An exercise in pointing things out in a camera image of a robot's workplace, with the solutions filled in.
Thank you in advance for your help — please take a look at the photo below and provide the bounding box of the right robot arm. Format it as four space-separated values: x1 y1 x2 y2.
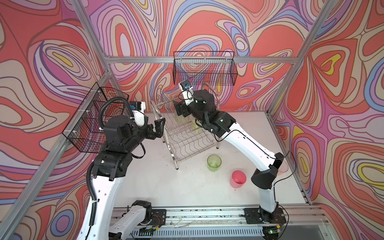
173 90 285 223

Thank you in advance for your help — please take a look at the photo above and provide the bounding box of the black wire basket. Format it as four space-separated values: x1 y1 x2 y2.
173 50 238 86
62 83 129 154

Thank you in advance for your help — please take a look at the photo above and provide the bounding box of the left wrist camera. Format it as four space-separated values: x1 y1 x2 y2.
130 101 148 128

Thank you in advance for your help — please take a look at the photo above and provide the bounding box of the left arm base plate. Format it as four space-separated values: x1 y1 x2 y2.
125 208 167 227

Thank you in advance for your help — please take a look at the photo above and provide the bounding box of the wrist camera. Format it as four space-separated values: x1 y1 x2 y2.
178 80 194 106
130 101 148 128

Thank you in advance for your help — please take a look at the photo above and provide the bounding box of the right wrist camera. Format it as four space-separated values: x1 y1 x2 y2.
178 80 194 106

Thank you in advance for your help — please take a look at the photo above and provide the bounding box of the steel two-tier dish rack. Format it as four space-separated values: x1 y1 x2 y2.
151 93 220 170

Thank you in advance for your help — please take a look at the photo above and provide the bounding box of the black wire basket back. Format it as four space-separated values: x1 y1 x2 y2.
173 50 238 86

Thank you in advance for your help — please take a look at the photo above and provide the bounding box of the clear pink glass cup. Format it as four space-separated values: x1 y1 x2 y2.
278 161 290 176

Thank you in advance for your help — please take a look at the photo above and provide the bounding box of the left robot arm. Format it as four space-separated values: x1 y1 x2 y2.
77 97 166 240

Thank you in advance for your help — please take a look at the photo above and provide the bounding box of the pink plastic cup right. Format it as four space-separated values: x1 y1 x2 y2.
230 170 247 189

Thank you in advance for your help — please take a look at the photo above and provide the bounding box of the green transparent cup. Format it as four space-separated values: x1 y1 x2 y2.
175 114 189 125
207 155 222 172

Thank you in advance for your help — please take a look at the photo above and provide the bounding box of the light green ceramic mug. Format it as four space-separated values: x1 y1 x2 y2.
192 122 203 135

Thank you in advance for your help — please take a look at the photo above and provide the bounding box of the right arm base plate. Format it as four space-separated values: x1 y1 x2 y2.
241 207 287 225

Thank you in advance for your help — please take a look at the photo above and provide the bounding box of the black wire basket left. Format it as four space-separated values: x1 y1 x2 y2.
62 83 129 154

